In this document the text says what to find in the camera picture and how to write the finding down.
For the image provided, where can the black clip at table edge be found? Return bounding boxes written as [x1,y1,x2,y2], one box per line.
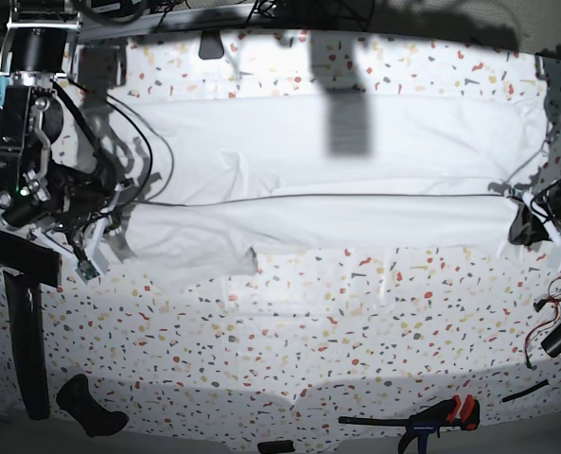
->
[199,30,224,61]

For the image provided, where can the black orange bar clamp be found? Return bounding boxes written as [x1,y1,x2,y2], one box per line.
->
[338,395,481,454]

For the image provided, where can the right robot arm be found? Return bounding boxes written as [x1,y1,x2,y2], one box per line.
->
[0,1,150,247]

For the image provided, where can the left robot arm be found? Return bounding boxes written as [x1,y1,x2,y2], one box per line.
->
[506,45,561,247]

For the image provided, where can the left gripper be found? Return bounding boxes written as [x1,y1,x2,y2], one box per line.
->
[508,186,561,246]

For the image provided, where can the black T-shaped stand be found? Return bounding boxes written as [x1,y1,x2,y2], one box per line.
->
[0,230,61,421]

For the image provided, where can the terrazzo pattern tablecloth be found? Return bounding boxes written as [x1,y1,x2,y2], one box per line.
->
[0,28,561,454]

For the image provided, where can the small black flat bar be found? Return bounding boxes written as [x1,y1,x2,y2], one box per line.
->
[257,440,295,454]

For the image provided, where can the white T-shirt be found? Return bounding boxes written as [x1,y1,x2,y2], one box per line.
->
[105,94,548,288]

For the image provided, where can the black game controller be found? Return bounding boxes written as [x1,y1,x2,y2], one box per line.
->
[56,374,130,438]

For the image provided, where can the black cable sleeve piece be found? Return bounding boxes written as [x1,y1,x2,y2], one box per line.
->
[501,379,549,403]

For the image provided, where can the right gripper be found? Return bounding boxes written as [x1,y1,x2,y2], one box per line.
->
[38,163,134,246]

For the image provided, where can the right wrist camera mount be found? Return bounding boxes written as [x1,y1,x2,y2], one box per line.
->
[28,180,132,283]

